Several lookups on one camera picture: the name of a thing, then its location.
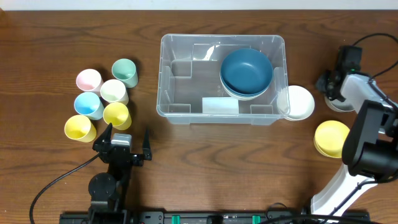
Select small grey bowl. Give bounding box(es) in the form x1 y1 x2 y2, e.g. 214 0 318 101
324 96 354 113

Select small white bowl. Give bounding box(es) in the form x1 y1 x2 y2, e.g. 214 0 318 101
277 85 315 121

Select pink cup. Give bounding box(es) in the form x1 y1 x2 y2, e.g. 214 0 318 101
76 68 103 96

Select yellow bowl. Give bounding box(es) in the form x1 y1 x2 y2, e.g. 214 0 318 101
313 120 350 159

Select dark blue bowl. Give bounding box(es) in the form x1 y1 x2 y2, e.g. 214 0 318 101
220 49 274 97
220 78 270 98

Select light blue cup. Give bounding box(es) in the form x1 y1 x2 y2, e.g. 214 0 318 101
73 92 104 120

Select clear plastic storage bin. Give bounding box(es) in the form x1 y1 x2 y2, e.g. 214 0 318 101
156 34 290 126

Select mint green cup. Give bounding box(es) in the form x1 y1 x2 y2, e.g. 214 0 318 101
111 58 139 88

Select yellow cup near bin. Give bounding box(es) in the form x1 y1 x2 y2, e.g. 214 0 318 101
103 102 132 131

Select cream white cup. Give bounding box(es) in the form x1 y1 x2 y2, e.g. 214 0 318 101
100 79 129 105

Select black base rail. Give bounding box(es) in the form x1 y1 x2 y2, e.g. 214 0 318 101
58 208 371 224

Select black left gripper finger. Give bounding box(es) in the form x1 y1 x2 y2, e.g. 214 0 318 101
142 129 152 161
93 123 113 152

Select yellow cup far left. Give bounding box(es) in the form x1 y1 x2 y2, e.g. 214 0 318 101
64 115 96 142

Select large cream bowl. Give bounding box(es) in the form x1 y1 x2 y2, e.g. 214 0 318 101
222 83 267 101

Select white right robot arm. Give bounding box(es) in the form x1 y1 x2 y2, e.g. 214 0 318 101
135 35 397 223

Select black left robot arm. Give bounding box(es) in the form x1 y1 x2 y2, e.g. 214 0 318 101
87 124 152 224

